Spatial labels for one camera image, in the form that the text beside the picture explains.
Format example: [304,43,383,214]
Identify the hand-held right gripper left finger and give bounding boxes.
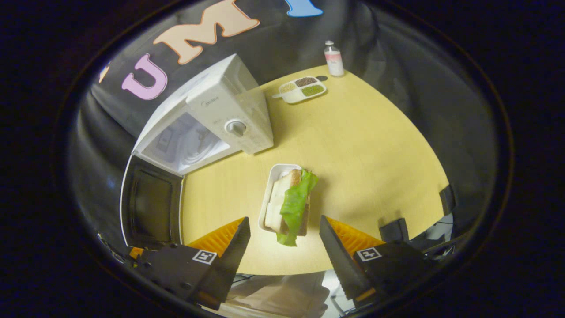
[128,216,251,310]

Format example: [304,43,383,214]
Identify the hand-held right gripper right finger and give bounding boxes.
[319,215,442,307]

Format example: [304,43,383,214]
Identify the sandwich with green lettuce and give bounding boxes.
[264,168,319,247]

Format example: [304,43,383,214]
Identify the white microwave oven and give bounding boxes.
[119,54,275,250]

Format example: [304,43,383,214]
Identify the person's beige trousers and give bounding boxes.
[230,270,331,318]

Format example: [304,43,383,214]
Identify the white rectangular tray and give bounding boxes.
[258,164,312,235]

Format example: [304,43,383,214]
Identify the white divided dish with grains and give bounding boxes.
[271,76,328,105]

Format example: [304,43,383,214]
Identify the small clear bottle pink label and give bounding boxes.
[324,41,345,77]

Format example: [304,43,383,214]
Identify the black bracket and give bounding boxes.
[379,218,410,242]
[439,185,457,216]

